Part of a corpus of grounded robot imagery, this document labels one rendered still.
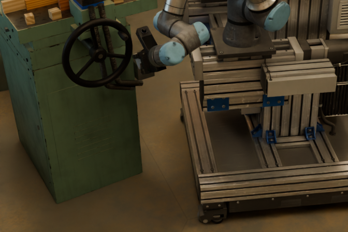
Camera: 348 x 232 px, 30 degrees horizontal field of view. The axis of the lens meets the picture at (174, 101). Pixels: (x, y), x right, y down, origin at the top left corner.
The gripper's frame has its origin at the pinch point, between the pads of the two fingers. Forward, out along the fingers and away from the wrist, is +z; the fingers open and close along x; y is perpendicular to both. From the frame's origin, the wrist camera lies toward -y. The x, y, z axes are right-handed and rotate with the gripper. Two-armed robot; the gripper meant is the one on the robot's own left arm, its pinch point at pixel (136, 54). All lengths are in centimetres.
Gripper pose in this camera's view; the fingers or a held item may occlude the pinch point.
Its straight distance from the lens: 242.7
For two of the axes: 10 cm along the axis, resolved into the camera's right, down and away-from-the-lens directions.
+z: -3.8, 0.0, 9.2
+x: 8.8, -3.1, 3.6
